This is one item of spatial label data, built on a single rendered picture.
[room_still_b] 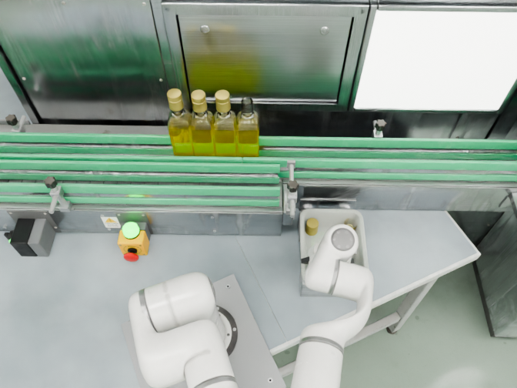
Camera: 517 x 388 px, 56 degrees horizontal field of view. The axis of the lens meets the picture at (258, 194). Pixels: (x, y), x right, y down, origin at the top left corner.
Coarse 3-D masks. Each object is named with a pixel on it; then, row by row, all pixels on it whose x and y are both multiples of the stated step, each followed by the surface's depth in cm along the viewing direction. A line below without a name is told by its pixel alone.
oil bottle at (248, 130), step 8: (240, 112) 120; (256, 112) 121; (240, 120) 119; (248, 120) 119; (256, 120) 119; (240, 128) 120; (248, 128) 120; (256, 128) 120; (240, 136) 122; (248, 136) 122; (256, 136) 122; (240, 144) 125; (248, 144) 125; (256, 144) 125; (240, 152) 128; (248, 152) 128; (256, 152) 128
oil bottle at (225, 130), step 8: (216, 112) 120; (232, 112) 121; (216, 120) 119; (224, 120) 119; (232, 120) 119; (216, 128) 120; (224, 128) 120; (232, 128) 120; (216, 136) 122; (224, 136) 122; (232, 136) 122; (216, 144) 125; (224, 144) 125; (232, 144) 125; (216, 152) 128; (224, 152) 128; (232, 152) 128
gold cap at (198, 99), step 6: (198, 90) 115; (192, 96) 114; (198, 96) 114; (204, 96) 114; (192, 102) 115; (198, 102) 114; (204, 102) 115; (192, 108) 117; (198, 108) 115; (204, 108) 116
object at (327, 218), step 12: (300, 216) 133; (312, 216) 135; (324, 216) 135; (336, 216) 135; (348, 216) 135; (360, 216) 133; (300, 228) 131; (324, 228) 139; (360, 228) 131; (300, 240) 129; (312, 240) 137; (360, 240) 130; (360, 252) 129; (360, 264) 128
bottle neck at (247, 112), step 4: (244, 100) 116; (248, 100) 117; (252, 100) 116; (244, 104) 115; (248, 104) 115; (252, 104) 116; (244, 108) 116; (248, 108) 116; (252, 108) 117; (244, 112) 117; (248, 112) 117; (252, 112) 118; (244, 116) 118; (248, 116) 118; (252, 116) 119
